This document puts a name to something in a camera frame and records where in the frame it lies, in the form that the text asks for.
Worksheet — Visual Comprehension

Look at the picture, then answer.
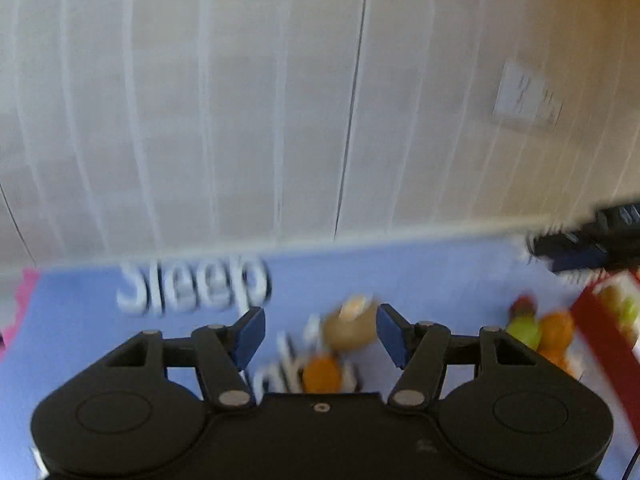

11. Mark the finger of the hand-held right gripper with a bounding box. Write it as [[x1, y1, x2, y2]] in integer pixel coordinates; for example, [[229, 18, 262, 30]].
[[529, 230, 610, 274]]

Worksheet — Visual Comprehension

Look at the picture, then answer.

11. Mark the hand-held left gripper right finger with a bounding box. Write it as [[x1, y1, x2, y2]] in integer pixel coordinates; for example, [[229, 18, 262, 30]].
[[376, 303, 538, 409]]

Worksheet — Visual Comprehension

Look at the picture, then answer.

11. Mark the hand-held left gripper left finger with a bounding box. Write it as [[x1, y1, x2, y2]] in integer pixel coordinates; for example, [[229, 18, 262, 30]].
[[107, 306, 266, 409]]

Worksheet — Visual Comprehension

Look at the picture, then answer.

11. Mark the brown kiwi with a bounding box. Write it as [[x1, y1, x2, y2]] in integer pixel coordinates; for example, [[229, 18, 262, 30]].
[[320, 296, 379, 352]]

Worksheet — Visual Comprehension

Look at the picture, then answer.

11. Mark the red apple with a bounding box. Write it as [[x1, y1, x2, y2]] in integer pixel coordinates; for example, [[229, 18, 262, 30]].
[[510, 296, 538, 319]]

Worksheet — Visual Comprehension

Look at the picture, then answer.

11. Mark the green pear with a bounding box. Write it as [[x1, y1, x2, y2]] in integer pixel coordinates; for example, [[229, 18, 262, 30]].
[[602, 285, 640, 333]]

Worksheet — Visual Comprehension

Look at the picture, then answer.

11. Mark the orange mandarin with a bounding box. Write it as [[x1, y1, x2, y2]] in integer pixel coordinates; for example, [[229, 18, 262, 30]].
[[538, 312, 576, 352], [302, 355, 344, 394]]

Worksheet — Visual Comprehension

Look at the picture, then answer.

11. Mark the blue printed mat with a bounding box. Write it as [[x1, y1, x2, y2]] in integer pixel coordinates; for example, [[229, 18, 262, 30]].
[[0, 232, 640, 480]]

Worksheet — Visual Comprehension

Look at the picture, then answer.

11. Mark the green apple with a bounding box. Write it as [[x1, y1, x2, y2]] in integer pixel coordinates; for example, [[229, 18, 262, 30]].
[[506, 313, 543, 352]]

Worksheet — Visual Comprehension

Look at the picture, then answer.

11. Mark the red box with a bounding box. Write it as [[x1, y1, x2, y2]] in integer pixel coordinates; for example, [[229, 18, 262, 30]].
[[571, 270, 640, 448]]

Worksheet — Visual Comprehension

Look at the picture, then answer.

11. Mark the white paper label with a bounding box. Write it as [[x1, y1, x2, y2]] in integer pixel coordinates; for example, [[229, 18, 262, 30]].
[[492, 59, 564, 133]]

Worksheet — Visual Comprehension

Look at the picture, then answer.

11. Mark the pink cloth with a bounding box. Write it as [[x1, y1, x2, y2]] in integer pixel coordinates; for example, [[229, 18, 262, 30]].
[[0, 268, 42, 361]]

